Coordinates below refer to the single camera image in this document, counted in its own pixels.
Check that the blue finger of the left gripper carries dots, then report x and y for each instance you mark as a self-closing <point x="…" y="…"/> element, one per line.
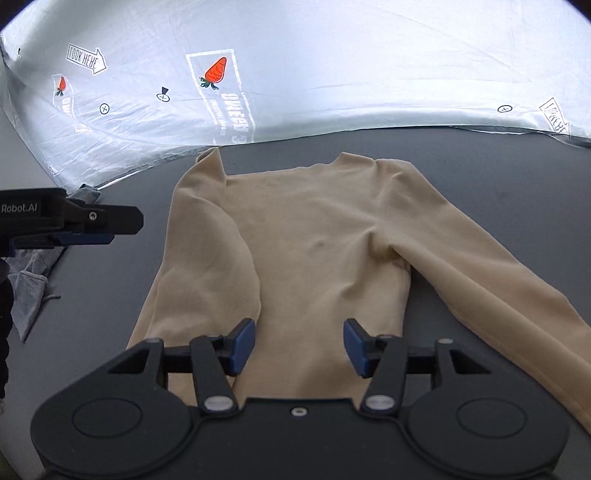
<point x="84" y="239"/>

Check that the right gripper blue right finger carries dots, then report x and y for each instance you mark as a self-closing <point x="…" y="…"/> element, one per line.
<point x="383" y="359"/>

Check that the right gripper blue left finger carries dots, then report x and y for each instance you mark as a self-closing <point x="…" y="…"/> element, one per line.
<point x="214" y="359"/>

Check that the beige long sleeve shirt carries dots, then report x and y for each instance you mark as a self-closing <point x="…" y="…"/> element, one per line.
<point x="301" y="250"/>

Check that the grey garment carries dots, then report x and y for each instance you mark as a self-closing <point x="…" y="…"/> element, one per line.
<point x="24" y="278"/>

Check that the white carrot print sheet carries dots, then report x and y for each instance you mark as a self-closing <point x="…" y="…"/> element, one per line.
<point x="98" y="90"/>

